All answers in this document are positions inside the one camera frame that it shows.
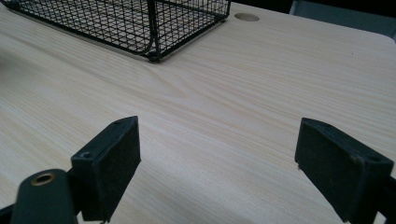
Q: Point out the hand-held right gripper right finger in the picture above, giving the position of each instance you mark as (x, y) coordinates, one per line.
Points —
(336, 174)

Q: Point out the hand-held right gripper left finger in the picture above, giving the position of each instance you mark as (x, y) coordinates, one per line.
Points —
(106, 174)

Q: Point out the grey chair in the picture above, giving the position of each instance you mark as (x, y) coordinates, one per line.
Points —
(345, 17)

